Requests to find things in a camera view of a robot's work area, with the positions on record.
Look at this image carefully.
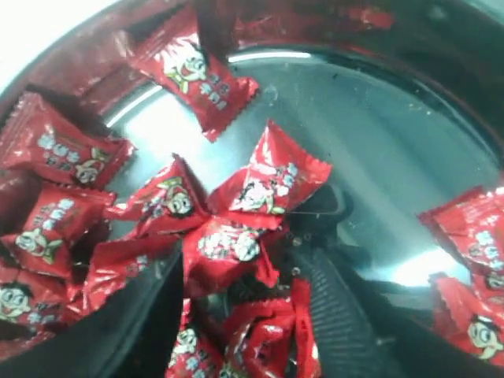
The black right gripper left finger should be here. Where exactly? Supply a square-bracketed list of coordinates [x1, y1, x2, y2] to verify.
[1, 243, 183, 377]

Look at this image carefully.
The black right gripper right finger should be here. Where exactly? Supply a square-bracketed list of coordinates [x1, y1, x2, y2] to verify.
[291, 247, 503, 377]

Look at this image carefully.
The red candy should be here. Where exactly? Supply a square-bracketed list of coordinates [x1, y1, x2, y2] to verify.
[104, 154, 209, 238]
[182, 216, 280, 298]
[129, 5, 259, 143]
[1, 92, 135, 190]
[207, 120, 332, 216]
[1, 182, 117, 279]
[418, 186, 503, 274]

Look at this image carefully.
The round stainless steel plate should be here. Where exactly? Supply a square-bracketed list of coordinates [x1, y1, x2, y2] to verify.
[0, 0, 504, 378]

